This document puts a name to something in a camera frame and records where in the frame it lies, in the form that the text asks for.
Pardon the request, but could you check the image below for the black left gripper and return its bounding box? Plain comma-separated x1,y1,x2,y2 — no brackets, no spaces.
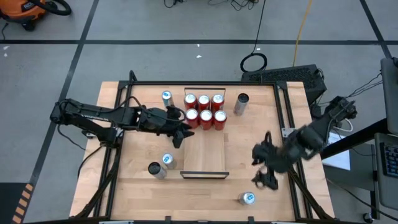
155,106,195,139

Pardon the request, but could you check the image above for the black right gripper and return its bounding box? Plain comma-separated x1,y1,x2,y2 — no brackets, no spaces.
251,131,292,175

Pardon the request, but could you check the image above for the red soda can blue logo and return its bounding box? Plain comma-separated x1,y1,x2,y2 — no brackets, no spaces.
211,93,225,111
197,94,211,110
183,93,198,110

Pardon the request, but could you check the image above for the wooden shelf with black frames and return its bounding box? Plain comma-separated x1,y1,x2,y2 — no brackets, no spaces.
180,87,231,180

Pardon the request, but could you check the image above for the silver blue slim can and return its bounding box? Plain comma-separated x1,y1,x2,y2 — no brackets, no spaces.
238,191,257,206
161,90,175,108
161,152,177,170

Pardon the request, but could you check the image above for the white tall Celsius can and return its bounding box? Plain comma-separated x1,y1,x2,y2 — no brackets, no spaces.
147,161,168,180
233,92,250,116

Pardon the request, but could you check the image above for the white paper sheet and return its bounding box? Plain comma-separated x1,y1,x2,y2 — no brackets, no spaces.
322,132,351,171

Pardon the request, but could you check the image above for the black desk beam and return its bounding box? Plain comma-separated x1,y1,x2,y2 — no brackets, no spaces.
319,118,398,160

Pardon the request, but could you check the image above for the black keyboard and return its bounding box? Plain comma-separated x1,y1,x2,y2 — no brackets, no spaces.
379,142,398,179

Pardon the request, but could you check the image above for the grey monitor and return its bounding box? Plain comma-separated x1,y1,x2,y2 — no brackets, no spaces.
380,57,398,127

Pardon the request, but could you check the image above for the black orange striped floor mat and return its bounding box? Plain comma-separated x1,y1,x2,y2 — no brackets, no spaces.
0,182,34,224

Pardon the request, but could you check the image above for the orange shop vacuum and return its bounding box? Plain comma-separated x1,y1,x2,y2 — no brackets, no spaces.
0,0,47,32

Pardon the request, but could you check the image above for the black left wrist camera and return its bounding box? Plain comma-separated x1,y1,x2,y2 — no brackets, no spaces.
172,131,185,149

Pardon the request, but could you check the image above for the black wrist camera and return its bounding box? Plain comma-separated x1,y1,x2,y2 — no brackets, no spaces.
172,131,185,149
252,172,280,191

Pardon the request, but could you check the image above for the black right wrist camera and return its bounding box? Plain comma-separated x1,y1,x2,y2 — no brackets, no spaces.
252,172,280,191

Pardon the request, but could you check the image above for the black aluminium table frame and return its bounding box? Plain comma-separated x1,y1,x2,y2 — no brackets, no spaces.
70,70,335,224

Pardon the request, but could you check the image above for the black hanging cable with coil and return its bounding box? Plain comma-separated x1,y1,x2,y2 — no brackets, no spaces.
239,0,269,74

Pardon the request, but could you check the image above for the yellow hanging cable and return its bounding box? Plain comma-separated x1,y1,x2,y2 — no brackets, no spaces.
292,0,313,68

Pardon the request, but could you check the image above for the black floor cable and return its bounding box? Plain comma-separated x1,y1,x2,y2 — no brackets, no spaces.
208,0,261,12
163,0,187,9

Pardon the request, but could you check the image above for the black vacuum hose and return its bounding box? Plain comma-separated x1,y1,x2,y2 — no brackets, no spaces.
30,0,72,16

